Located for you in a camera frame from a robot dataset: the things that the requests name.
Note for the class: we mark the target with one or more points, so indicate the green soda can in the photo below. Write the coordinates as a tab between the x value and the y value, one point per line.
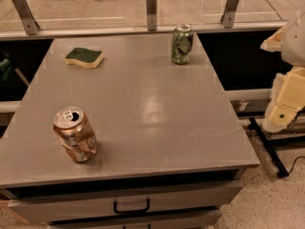
182	44

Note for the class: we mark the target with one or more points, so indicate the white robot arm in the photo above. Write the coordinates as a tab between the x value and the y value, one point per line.
290	41

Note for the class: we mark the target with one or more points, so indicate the right metal rail bracket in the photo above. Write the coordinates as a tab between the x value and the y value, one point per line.
228	16

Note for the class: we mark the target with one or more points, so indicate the left metal rail bracket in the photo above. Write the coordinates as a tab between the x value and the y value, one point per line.
31	27

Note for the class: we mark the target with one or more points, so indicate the upper grey drawer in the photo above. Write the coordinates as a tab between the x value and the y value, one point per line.
99	204

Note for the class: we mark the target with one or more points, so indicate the lower grey drawer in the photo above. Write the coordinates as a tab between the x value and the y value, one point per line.
178	220

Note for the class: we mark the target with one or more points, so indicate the orange crushed soda can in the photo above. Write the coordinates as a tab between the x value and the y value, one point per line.
75	133

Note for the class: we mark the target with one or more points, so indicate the middle metal rail bracket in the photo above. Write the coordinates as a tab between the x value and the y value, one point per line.
151	10

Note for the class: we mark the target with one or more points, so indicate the black drawer handle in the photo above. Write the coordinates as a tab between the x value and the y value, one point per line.
131	207

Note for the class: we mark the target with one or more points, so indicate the grey horizontal rail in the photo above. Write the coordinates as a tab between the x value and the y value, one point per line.
199	28

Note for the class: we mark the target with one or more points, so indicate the black metal floor stand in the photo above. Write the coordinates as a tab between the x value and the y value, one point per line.
270	144

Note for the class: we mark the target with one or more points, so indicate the metal rail bracket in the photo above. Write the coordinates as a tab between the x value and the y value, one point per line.
151	10
228	16
31	27

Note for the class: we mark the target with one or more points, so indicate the grey drawer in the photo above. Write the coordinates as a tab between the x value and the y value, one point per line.
178	220
99	204

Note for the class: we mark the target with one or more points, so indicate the green and yellow sponge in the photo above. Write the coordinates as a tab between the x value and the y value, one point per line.
84	58

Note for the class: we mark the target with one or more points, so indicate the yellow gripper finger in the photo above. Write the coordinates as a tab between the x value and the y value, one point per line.
287	100

